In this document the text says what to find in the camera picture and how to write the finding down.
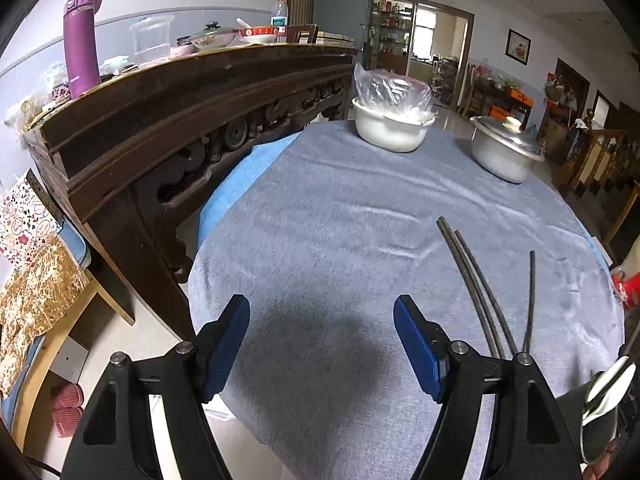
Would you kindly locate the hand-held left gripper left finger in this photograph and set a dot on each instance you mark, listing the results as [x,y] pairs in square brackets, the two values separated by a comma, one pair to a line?
[225,350]

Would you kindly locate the aluminium pot with lid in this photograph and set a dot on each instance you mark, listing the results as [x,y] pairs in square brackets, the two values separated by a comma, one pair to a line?
[505,152]

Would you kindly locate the white ceramic pot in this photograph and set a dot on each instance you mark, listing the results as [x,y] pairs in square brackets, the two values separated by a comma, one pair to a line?
[390,132]

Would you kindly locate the white spoon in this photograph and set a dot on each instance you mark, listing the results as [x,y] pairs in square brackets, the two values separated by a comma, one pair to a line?
[600,410]
[615,377]

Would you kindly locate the plastic bottle with red cap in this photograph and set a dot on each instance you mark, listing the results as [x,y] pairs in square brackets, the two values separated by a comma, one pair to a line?
[280,15]

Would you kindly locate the metal utensil holder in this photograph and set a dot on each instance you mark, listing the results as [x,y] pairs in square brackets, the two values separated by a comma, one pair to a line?
[600,440]

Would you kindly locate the red slippers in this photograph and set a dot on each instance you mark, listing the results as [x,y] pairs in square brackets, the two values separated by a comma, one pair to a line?
[67,407]

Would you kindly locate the bowl with glass lid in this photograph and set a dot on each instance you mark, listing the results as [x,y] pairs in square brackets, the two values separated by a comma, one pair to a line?
[214,37]

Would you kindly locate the blue tablecloth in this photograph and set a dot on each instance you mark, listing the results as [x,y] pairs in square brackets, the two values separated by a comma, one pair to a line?
[235,180]

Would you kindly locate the clear plastic bag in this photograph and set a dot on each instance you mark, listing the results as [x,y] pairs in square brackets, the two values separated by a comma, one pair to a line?
[390,87]

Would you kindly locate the clear plastic container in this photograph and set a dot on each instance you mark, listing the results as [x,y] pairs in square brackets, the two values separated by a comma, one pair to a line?
[152,42]

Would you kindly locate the light wooden low table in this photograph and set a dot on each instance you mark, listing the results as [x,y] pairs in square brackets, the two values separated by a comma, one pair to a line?
[75,320]

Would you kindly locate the white chest freezer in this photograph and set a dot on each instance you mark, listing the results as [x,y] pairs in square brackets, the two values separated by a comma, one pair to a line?
[332,39]

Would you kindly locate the grey refrigerator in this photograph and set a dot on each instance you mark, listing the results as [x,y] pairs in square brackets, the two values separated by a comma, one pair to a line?
[345,5]

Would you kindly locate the dark carved wooden sideboard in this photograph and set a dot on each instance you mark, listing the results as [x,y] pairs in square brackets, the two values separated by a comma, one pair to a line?
[165,125]

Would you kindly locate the grey tablecloth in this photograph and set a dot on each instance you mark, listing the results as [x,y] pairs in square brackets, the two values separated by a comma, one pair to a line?
[350,240]

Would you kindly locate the red and white bowl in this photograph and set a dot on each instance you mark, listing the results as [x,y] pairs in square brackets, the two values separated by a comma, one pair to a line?
[258,35]

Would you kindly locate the floral patterned cloth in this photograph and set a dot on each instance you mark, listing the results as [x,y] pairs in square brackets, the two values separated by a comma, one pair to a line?
[30,280]

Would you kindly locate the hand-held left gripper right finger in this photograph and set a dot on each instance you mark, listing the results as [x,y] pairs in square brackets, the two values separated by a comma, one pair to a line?
[417,350]

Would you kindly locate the framed wall picture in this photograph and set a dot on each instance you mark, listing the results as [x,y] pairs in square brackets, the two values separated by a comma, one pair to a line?
[518,47]

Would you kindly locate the wooden chair backrest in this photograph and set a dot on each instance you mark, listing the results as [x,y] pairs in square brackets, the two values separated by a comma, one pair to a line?
[305,34]

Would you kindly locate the purple water bottle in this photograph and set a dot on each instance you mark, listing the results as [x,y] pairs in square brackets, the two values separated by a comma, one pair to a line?
[81,45]

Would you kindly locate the dark metal chopstick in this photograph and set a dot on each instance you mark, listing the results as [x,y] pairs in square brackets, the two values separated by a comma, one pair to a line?
[465,275]
[482,275]
[531,300]

